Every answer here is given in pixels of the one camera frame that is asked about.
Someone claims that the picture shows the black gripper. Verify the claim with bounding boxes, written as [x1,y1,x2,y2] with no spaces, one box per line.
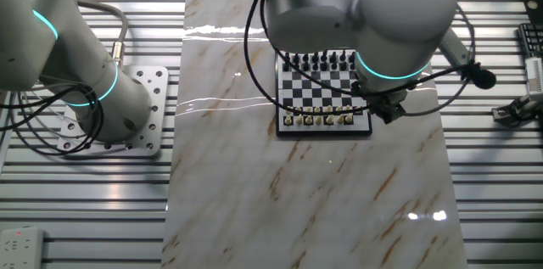
[367,89,407,126]

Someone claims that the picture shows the black-framed magnetic chessboard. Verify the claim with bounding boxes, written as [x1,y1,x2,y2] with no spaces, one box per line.
[274,49,373,137]

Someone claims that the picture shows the black foam-covered microphone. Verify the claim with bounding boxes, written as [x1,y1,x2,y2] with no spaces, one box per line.
[462,61,497,91]

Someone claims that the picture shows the glossy marble-pattern mat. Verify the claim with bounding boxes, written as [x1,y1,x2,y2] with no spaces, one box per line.
[160,0,468,269]

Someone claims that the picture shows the white ribbed device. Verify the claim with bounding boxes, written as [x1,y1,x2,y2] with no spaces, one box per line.
[524,57,543,94]

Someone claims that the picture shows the black keyboard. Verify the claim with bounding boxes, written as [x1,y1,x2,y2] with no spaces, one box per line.
[518,22,543,59]

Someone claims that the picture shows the black plate with hole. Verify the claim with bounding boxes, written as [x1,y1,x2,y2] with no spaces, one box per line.
[522,0,543,24]

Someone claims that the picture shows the white power strip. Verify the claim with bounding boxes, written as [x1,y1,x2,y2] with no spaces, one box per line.
[0,226,46,269]

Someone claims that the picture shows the metal clamp mount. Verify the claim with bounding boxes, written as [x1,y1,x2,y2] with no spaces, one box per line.
[491,92,543,128]

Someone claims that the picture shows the long black cable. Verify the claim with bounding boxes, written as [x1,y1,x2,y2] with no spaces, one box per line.
[258,0,374,103]
[243,0,374,116]

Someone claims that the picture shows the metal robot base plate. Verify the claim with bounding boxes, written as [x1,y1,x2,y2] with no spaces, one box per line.
[57,64,170,159]

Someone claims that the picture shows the grey cable with metal connector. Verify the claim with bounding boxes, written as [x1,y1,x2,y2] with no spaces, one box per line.
[76,0,130,69]

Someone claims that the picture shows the black base cable bundle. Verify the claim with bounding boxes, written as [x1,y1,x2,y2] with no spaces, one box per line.
[0,81,106,156]

